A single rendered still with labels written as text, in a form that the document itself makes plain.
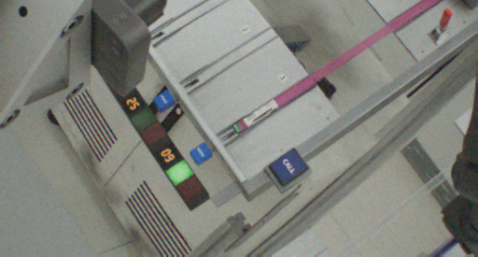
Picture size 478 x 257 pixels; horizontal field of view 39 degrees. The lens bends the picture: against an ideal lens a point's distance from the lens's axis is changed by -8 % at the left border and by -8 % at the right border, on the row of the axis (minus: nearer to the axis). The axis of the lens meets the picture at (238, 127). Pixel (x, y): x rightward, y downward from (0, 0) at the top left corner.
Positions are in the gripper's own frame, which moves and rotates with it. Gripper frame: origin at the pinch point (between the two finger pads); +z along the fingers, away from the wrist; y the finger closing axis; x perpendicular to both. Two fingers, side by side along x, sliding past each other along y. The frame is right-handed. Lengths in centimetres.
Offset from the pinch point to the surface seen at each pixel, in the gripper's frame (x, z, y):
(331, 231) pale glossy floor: -10, 138, 28
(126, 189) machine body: 39, 66, 59
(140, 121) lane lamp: 30, 6, 47
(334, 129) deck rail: 4.7, 5.0, 27.2
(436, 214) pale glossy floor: -61, 189, 11
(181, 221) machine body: 32, 60, 42
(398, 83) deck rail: -9.4, 5.2, 27.2
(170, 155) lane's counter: 28.8, 6.5, 39.6
